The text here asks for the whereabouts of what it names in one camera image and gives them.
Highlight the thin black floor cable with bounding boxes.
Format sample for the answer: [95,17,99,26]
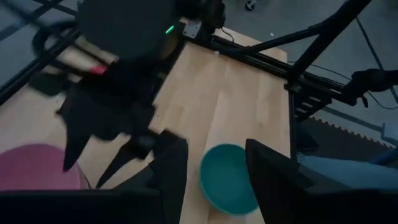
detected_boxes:
[287,60,398,111]

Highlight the black device on frame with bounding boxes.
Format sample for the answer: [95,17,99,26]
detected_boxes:
[341,68,398,108]

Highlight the pink bowl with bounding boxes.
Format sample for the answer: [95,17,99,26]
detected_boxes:
[0,142,84,191]

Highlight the dark green bowl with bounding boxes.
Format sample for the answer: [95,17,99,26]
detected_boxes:
[198,142,260,217]

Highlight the black foam floor mat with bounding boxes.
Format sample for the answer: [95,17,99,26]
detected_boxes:
[297,116,393,170]

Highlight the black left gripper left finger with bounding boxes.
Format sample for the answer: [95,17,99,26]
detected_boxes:
[112,129,189,224]

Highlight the silver metal corner bracket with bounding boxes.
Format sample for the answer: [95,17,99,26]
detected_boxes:
[182,21,203,39]

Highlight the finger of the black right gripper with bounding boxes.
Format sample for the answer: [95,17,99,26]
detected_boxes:
[62,123,93,172]
[95,136,157,190]

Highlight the black aluminium frame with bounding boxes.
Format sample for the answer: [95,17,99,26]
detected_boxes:
[0,0,373,160]

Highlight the looped black cable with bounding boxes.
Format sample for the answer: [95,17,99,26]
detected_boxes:
[30,19,80,65]

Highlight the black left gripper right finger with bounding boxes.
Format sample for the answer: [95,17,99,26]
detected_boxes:
[245,138,314,224]

